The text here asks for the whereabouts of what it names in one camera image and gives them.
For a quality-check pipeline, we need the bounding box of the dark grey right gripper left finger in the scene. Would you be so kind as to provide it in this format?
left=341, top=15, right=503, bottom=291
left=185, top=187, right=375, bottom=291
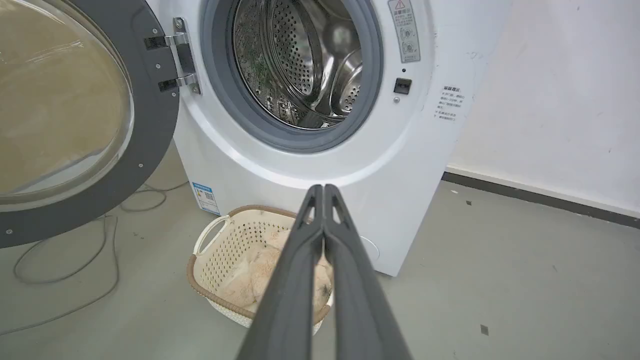
left=237, top=184, right=326, bottom=360

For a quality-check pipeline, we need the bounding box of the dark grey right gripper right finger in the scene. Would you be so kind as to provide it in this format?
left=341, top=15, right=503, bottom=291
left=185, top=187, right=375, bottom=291
left=324, top=183, right=413, bottom=360

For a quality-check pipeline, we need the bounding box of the white front-load washing machine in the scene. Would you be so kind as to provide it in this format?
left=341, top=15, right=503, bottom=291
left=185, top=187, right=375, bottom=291
left=146, top=0, right=514, bottom=277

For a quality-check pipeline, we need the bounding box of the chrome door hinge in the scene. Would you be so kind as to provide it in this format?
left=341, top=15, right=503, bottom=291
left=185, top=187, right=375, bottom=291
left=164, top=17, right=202, bottom=96

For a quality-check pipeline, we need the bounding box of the grey round washer door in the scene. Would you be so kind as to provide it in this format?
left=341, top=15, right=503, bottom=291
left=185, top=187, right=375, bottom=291
left=0, top=0, right=181, bottom=249

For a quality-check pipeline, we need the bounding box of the beige fluffy laundry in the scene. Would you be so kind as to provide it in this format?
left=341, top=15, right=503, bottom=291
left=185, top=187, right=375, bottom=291
left=216, top=229, right=333, bottom=314

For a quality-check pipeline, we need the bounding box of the cream perforated laundry basket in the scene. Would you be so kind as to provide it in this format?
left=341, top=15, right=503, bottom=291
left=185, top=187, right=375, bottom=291
left=186, top=204, right=334, bottom=336

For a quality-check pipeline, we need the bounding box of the blue energy label sticker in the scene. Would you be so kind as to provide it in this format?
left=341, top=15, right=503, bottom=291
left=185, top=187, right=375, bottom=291
left=192, top=182, right=221, bottom=216

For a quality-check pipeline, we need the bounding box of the grey warning label sticker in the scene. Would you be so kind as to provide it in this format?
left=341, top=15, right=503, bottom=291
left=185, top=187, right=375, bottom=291
left=388, top=0, right=422, bottom=64

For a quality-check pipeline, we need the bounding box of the grey power cable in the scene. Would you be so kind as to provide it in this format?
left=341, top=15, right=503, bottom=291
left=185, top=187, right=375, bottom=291
left=0, top=180, right=190, bottom=337

